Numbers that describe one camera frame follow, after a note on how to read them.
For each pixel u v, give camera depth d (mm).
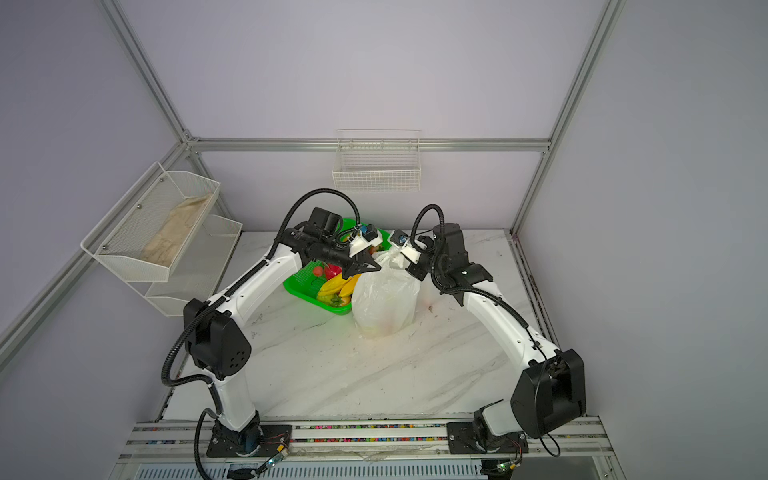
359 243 706
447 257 601
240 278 523
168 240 769
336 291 910
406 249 670
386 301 768
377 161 956
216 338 473
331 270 983
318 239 660
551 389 410
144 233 763
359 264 705
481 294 522
